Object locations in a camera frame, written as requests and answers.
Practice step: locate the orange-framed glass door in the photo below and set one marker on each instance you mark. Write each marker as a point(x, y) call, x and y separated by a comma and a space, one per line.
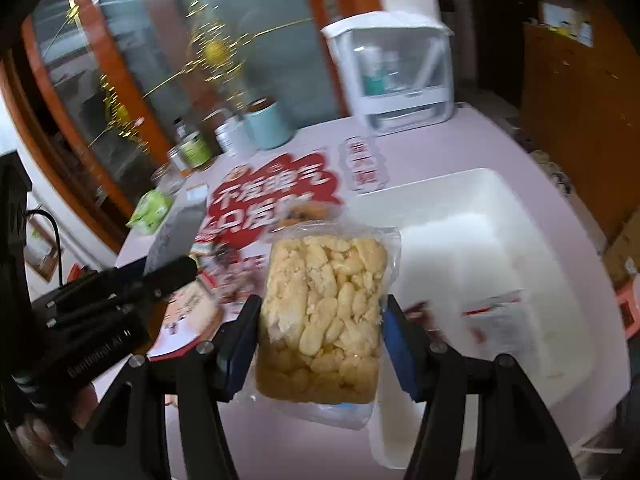
point(125, 60)

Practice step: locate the mint green cup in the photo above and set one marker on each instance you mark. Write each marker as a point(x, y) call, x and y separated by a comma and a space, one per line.
point(267, 127)

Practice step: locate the white squeeze bottle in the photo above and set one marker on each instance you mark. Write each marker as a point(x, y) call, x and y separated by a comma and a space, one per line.
point(232, 137)

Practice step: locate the white storage box clear door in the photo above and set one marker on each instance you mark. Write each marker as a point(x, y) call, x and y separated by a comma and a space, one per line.
point(400, 110)

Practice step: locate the pink plastic stool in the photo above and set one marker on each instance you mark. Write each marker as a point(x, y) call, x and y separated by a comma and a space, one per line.
point(630, 305)

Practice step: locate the shelf of small boxes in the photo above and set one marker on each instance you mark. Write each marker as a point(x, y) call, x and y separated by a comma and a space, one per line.
point(565, 20)

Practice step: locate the clear drinking glass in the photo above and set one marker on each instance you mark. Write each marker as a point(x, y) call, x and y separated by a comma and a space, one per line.
point(164, 180)

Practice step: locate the white plastic bin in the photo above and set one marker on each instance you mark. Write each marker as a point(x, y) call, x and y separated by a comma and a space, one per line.
point(450, 240)

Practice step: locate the dark snack packet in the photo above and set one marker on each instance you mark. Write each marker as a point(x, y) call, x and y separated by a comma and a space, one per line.
point(227, 265)

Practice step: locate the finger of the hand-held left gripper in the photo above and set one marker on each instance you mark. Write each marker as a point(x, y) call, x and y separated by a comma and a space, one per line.
point(122, 274)
point(172, 272)

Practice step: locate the wooden cabinet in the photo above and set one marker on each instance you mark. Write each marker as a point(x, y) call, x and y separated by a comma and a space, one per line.
point(565, 110)

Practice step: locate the clear bag of yellow puffs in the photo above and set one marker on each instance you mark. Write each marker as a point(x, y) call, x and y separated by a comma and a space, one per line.
point(320, 300)

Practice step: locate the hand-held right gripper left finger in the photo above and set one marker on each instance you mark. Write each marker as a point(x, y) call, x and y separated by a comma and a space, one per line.
point(244, 347)

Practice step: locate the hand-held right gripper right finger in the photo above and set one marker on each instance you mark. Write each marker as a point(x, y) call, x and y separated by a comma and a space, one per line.
point(400, 355)

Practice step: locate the small glass jar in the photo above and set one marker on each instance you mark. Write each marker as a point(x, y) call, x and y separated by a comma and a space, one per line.
point(176, 160)

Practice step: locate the cardboard box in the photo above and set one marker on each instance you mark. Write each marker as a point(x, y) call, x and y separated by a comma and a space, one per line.
point(625, 250)

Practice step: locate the green packet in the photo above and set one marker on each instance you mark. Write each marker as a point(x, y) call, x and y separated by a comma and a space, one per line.
point(150, 210)

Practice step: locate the grey snack packet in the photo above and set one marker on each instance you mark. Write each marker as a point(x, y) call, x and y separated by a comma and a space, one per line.
point(177, 230)

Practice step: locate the white green bottle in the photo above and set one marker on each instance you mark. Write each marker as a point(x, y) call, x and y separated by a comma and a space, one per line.
point(372, 70)

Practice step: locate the green-labelled bottle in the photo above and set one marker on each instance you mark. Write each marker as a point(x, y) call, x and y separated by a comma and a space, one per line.
point(194, 152)

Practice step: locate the white red snack packet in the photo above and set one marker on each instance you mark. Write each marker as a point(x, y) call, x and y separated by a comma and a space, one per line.
point(500, 325)

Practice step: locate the orange snack packet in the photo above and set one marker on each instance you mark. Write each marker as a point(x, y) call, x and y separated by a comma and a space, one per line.
point(302, 216)

